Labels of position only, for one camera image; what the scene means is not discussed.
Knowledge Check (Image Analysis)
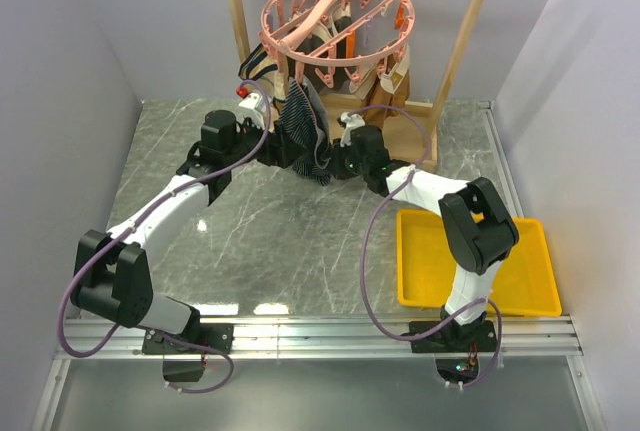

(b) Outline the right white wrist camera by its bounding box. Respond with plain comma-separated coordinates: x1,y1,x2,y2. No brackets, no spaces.
338,112,366,147

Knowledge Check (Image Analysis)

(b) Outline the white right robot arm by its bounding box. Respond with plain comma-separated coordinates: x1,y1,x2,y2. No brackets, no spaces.
331,125,519,351

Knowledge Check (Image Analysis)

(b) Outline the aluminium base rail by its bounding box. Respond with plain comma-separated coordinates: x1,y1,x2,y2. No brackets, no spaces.
65,315,583,360

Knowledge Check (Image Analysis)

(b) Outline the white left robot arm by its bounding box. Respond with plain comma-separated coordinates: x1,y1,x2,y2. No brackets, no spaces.
64,110,304,353

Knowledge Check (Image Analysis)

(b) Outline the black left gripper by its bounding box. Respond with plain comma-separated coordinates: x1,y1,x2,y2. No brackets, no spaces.
225,113,308,169

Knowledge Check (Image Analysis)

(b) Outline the brown hanging garment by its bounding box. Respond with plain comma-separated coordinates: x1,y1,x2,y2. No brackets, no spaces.
351,46,411,108

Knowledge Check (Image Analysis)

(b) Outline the pink round clip hanger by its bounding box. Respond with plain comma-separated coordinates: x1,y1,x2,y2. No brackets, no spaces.
259,0,416,94

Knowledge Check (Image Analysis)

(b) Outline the wooden hanger rack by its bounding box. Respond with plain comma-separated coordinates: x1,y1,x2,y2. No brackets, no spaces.
229,0,484,172

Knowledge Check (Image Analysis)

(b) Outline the yellow plastic tray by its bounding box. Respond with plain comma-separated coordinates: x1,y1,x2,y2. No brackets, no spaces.
396,209,562,318

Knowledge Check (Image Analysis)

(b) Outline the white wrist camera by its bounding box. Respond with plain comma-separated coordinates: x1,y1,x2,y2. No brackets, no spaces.
338,112,366,147
236,85,269,129

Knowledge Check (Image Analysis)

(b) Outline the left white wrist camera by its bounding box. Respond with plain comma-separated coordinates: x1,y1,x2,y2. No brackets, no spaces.
236,85,269,129

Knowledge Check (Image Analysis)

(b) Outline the dark hanging garment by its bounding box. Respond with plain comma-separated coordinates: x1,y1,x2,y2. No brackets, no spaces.
289,5,359,97

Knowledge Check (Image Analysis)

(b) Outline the navy striped underwear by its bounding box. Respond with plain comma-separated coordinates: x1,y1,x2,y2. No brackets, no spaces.
279,77,332,186

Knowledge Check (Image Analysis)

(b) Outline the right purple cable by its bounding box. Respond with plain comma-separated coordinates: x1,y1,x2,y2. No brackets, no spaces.
344,103,503,389

